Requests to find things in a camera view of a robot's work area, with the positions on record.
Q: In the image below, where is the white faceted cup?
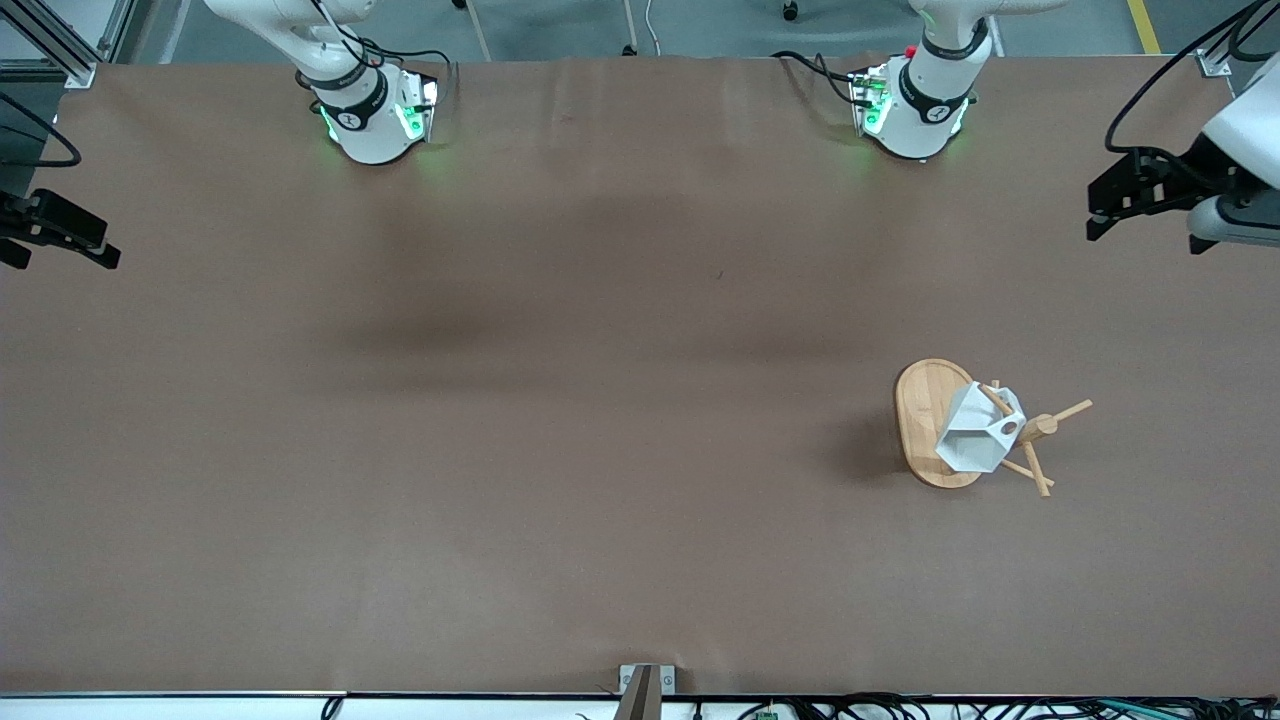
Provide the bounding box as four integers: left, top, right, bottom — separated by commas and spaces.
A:
934, 381, 1028, 475

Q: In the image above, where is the wooden cup rack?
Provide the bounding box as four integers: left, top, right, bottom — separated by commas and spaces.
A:
893, 358, 1094, 499

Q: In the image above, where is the brown table cover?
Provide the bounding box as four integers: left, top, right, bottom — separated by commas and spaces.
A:
0, 55, 1280, 698

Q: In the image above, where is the aluminium frame profile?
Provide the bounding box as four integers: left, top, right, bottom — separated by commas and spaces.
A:
0, 0, 136, 89
1198, 0, 1280, 79

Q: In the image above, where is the black left base cable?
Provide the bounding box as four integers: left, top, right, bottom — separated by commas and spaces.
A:
772, 50, 863, 106

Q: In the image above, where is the black base cable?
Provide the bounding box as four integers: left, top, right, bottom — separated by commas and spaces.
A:
772, 50, 863, 106
335, 30, 456, 101

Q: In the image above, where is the black right base cable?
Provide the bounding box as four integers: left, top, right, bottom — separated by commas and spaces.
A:
335, 30, 456, 101

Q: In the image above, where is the black cable tangle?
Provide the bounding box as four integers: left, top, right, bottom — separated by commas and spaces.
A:
690, 692, 1280, 720

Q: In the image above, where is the grey metal camera bracket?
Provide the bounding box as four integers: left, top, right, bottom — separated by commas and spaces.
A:
618, 664, 677, 720

